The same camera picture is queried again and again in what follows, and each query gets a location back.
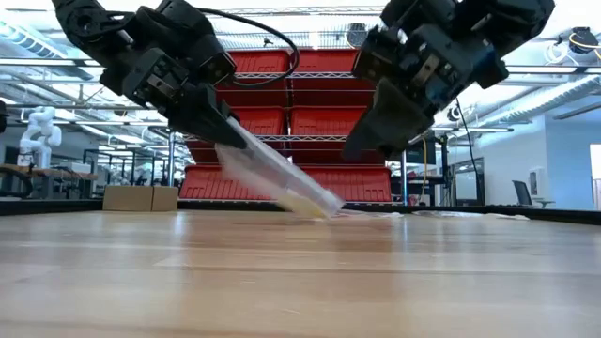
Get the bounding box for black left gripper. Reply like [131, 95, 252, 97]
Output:
[121, 37, 248, 150]

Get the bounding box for black office chair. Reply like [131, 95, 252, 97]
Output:
[510, 179, 556, 210]

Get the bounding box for black ceiling device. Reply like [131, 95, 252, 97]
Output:
[556, 25, 601, 63]

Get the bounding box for red plastic bin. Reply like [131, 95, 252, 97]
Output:
[289, 105, 386, 165]
[178, 163, 283, 202]
[215, 49, 291, 107]
[290, 48, 377, 107]
[185, 106, 288, 164]
[300, 164, 393, 204]

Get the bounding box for chrome wire shelf cart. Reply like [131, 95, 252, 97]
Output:
[166, 4, 409, 207]

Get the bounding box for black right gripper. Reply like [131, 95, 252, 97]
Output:
[342, 23, 511, 159]

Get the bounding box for wooden workbench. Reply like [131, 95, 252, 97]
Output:
[0, 162, 100, 201]

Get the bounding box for clear plastic zip bag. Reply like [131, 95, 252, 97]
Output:
[412, 209, 532, 222]
[215, 115, 347, 221]
[335, 209, 405, 220]

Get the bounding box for small cardboard box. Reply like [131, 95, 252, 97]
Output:
[101, 185, 180, 213]

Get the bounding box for black computer monitor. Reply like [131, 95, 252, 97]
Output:
[451, 157, 485, 207]

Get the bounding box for round dark overhead fixture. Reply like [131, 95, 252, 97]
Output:
[346, 22, 370, 49]

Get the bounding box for yellow hanging cable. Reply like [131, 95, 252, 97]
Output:
[421, 137, 429, 204]

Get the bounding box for yellow rubber band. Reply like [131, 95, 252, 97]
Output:
[276, 192, 330, 220]
[276, 191, 328, 219]
[279, 192, 331, 220]

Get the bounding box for black hose loop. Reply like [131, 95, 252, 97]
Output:
[0, 166, 35, 199]

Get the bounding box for white wall device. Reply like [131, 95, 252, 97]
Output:
[528, 167, 547, 198]

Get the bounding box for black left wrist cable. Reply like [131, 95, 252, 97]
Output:
[196, 7, 301, 89]

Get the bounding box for hanging black cable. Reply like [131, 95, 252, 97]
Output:
[453, 96, 485, 189]

